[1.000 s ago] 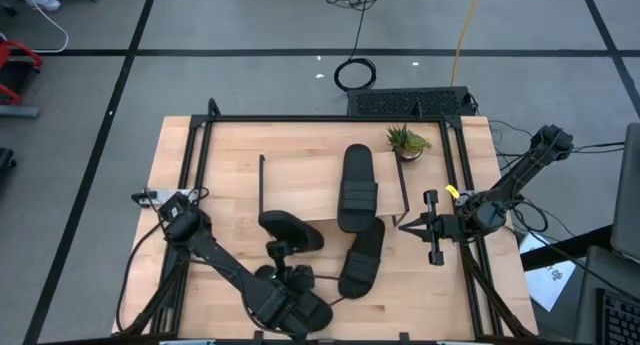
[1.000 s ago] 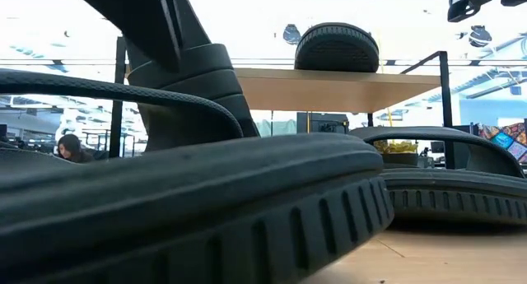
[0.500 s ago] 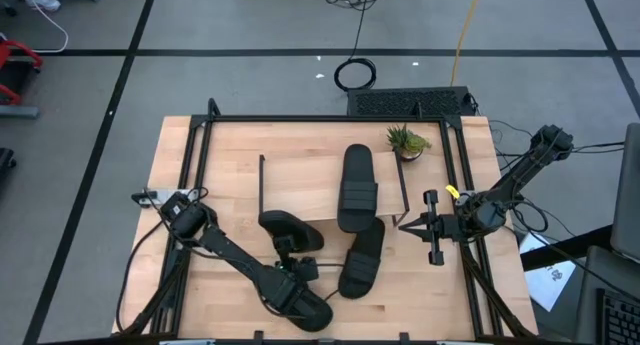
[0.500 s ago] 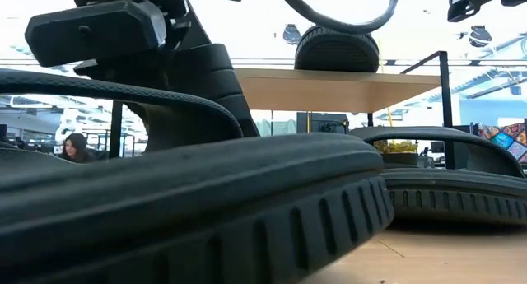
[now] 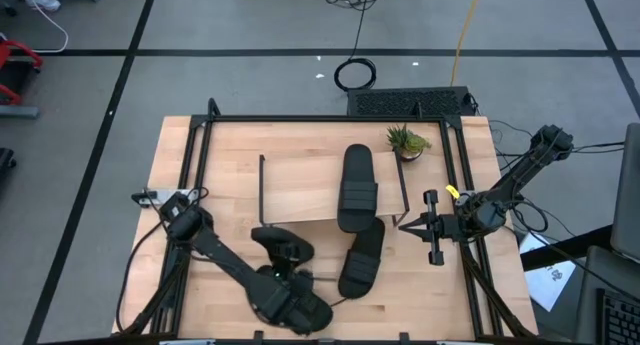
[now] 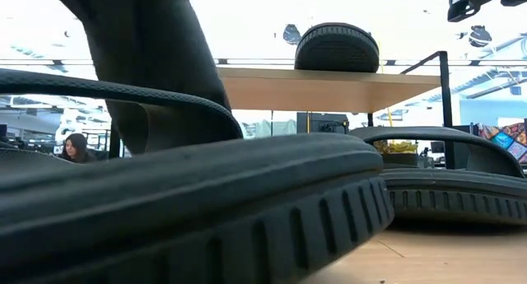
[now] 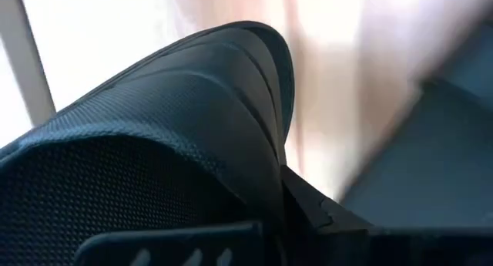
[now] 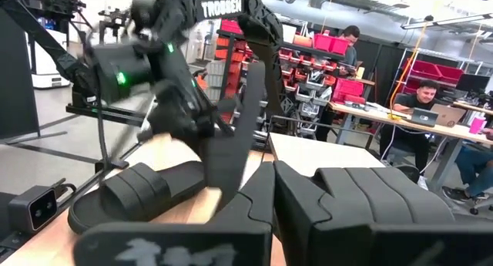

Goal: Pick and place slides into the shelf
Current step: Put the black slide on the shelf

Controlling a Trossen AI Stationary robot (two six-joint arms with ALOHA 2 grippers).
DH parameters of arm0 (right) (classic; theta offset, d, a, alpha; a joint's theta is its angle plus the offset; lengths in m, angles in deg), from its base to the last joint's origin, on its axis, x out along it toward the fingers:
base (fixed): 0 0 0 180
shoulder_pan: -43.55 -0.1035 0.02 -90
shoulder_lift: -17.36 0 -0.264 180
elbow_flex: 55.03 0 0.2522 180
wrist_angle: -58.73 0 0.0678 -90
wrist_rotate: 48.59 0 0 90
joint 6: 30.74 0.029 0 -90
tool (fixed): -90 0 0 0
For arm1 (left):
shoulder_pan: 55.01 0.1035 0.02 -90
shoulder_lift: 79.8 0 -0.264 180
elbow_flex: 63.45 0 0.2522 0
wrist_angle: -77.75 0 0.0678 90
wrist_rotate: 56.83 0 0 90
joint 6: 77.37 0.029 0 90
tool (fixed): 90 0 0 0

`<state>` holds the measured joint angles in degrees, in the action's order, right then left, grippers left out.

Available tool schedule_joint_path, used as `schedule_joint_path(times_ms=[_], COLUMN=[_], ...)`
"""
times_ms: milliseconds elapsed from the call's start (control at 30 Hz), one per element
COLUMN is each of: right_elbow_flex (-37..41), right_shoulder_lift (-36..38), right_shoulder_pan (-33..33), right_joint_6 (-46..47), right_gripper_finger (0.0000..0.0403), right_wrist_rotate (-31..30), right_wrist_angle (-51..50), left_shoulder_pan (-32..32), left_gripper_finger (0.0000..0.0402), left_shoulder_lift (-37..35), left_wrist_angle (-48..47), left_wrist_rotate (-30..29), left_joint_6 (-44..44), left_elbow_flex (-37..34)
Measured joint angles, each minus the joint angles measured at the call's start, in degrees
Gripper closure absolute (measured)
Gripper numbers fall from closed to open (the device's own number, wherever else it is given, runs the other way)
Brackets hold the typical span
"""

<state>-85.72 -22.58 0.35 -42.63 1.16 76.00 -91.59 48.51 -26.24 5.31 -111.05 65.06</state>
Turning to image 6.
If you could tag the black rubber slide sandal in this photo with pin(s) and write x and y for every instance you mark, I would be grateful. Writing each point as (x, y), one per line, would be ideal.
(337, 51)
(453, 197)
(144, 49)
(185, 201)

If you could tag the round black ceiling fixture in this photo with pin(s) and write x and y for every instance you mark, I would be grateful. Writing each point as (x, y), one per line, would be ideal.
(292, 34)
(480, 36)

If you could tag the small black monitor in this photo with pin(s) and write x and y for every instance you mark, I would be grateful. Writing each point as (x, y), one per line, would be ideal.
(437, 147)

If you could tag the potted plant in black pot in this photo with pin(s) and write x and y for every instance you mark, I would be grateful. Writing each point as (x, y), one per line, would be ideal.
(399, 158)

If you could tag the person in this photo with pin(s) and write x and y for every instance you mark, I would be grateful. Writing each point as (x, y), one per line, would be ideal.
(76, 146)

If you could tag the wood shelf with black frame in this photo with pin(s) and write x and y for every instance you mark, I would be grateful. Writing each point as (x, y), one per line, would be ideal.
(329, 90)

